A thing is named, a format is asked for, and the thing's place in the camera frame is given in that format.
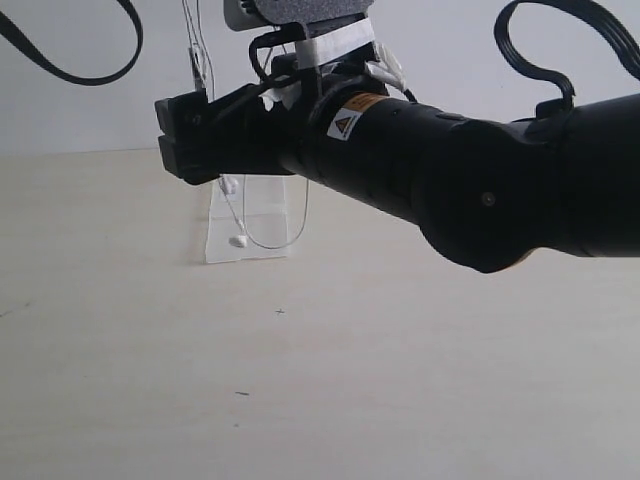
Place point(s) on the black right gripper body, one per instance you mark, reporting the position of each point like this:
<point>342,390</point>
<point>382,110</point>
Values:
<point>251,129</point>

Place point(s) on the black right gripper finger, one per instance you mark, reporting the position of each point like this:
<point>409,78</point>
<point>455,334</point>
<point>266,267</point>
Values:
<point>183,115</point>
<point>189,156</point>

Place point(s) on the clear plastic hinged case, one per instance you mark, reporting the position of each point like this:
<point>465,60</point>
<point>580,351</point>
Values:
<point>266,219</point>

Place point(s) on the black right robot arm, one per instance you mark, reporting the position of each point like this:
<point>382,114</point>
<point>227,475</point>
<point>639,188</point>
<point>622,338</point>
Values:
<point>484,194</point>

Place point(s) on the white wired earphones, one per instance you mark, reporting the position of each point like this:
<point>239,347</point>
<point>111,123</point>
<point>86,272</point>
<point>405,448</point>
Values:
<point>204,80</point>

